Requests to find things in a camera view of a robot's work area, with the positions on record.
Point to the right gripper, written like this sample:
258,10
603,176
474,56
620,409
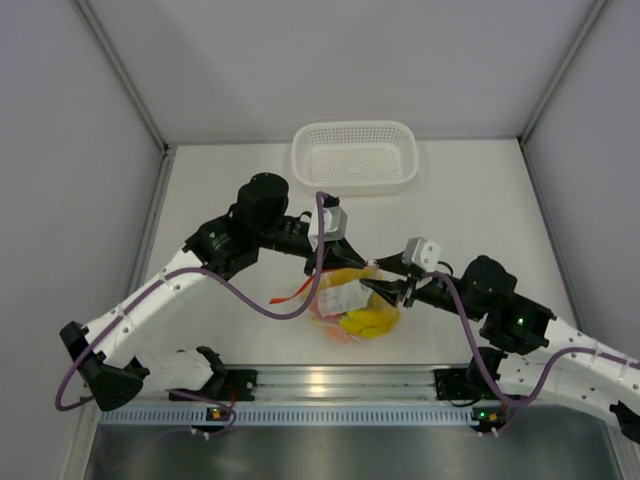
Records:
392,291

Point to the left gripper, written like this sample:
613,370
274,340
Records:
339,255

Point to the pink fake peach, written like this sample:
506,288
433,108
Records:
319,309

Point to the clear zip top bag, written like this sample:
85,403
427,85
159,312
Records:
350,305

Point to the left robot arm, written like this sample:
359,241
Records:
106,352

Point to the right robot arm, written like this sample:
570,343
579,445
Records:
522,351

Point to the yellow fake bananas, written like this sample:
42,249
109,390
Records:
370,320

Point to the orange fake fruit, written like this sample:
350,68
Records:
338,335

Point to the white perforated plastic basket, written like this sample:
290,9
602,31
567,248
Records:
354,158

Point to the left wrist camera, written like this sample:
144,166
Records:
331,219

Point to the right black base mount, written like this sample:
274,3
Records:
452,385

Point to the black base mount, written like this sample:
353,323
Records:
232,385
452,385

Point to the aluminium mounting rail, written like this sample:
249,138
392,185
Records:
340,382

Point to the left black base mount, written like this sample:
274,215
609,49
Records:
232,385

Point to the white slotted cable duct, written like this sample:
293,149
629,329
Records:
270,415

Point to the left aluminium frame post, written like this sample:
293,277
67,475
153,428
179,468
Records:
100,36

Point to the aluminium frame post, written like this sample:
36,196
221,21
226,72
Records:
577,43
100,36

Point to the right aluminium frame post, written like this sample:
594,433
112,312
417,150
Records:
577,43

